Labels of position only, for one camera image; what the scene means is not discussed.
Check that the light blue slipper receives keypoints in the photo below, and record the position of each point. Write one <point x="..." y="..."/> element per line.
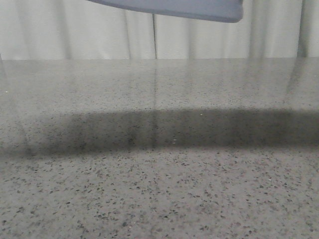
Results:
<point x="228" y="11"/>

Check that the pale green curtain backdrop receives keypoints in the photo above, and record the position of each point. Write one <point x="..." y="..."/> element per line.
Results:
<point x="80" y="29"/>

